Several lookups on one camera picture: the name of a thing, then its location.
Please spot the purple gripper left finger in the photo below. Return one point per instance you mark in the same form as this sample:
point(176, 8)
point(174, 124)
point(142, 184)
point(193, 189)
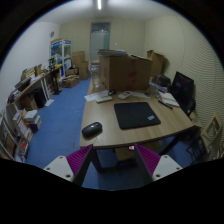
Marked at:
point(72, 168)

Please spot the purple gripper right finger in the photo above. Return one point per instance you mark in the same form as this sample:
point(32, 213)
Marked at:
point(153, 166)

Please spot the black computer mouse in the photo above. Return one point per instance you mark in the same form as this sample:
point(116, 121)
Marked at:
point(92, 129)

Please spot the black mouse pad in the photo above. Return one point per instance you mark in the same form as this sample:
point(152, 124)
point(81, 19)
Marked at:
point(135, 115)

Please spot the stack of books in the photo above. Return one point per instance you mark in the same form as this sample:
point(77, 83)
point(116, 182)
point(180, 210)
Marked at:
point(33, 120)

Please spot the wooden chair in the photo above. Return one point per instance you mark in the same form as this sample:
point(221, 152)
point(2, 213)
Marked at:
point(210, 137)

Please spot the black pen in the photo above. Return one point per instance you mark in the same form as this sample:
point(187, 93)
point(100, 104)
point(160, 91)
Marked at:
point(166, 105)

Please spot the open notebook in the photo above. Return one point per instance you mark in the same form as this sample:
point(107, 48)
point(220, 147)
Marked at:
point(168, 99)

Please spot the white flat device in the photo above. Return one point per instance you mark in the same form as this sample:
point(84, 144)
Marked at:
point(104, 99)

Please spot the white paper sheet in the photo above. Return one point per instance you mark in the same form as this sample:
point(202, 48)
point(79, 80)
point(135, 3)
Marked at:
point(97, 95)

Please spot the white remote control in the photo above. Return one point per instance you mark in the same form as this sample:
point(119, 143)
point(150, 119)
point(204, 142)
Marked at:
point(124, 95)

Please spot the black monitor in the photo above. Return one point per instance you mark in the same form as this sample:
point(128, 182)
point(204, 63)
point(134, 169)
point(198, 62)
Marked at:
point(182, 89)

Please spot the open cardboard box floor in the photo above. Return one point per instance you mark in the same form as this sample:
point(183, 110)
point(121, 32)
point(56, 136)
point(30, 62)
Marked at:
point(70, 81)

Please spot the wooden side desk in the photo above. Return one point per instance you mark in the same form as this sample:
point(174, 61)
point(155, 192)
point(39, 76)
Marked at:
point(40, 82)

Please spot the large cardboard box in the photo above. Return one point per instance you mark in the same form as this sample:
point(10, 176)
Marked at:
point(122, 73)

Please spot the transparent plastic container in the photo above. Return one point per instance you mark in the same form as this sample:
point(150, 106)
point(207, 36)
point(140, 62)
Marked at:
point(96, 75)

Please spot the tall cardboard box right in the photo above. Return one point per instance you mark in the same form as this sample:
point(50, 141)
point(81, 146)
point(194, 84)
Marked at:
point(157, 60)

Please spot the stacked cardboard boxes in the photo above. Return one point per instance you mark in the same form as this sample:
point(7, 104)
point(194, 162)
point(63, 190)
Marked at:
point(78, 60)

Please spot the glass display cabinet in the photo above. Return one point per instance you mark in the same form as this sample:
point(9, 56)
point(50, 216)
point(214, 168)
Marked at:
point(61, 51)

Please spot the grey door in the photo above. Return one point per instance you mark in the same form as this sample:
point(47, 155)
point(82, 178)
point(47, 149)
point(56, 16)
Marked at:
point(99, 38)

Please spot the ceiling light strip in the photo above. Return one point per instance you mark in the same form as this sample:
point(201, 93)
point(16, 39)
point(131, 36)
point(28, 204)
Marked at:
point(99, 4)

